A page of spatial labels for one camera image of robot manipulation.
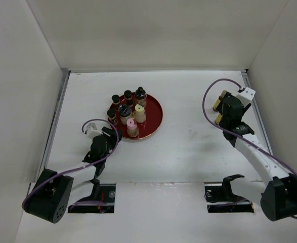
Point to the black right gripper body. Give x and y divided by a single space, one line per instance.
220 108

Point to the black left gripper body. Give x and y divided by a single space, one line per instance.
112 140

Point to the yellow sauce bottle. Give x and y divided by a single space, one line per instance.
217 102
218 119

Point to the small black-cap spice bottle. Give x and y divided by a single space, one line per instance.
112 118
116 101
128 97

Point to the pink-cap spice jar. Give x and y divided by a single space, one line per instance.
132 128

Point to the black-knob spice jar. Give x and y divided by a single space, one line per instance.
141 97
125 113

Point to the yellow-cap spice jar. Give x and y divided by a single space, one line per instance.
140 113

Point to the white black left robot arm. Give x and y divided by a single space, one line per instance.
50 197

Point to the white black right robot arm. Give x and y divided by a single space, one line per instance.
278 197

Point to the red round tray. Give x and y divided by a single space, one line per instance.
154 116

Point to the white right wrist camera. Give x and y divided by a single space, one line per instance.
246 95

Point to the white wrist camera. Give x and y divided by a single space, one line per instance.
246 95
91 131

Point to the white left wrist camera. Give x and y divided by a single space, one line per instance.
91 131

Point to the right metal table rail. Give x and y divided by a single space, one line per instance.
264 137

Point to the metal table rail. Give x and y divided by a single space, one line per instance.
264 137
58 105

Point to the left metal table rail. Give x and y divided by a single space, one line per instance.
58 105

